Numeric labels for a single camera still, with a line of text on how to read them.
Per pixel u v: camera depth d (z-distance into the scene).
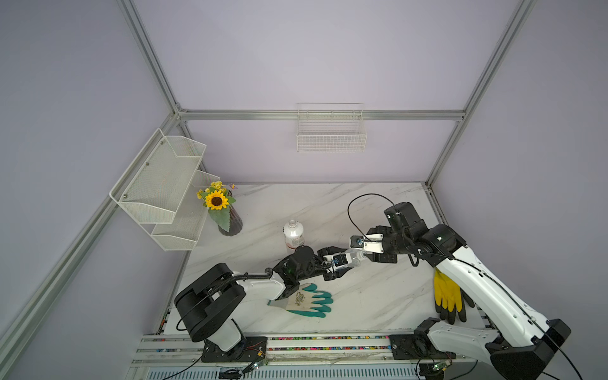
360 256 0.72
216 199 0.82
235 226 0.99
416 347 0.66
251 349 0.73
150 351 0.75
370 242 0.60
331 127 0.95
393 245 0.58
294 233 0.80
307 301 0.82
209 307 0.44
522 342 0.38
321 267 0.64
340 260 0.65
